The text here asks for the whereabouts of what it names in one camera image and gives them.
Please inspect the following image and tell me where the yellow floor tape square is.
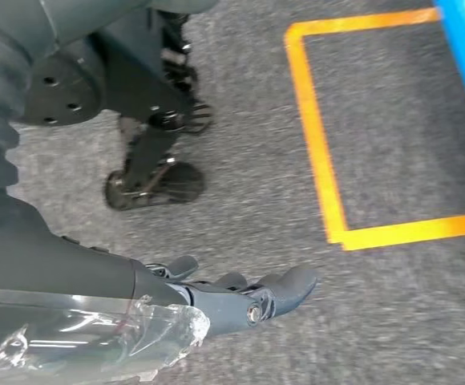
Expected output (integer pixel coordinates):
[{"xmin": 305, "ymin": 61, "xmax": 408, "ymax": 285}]
[{"xmin": 283, "ymin": 7, "xmax": 465, "ymax": 253}]

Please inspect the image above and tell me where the clear plastic wrap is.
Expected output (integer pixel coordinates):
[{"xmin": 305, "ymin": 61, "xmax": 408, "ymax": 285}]
[{"xmin": 0, "ymin": 294, "xmax": 211, "ymax": 385}]

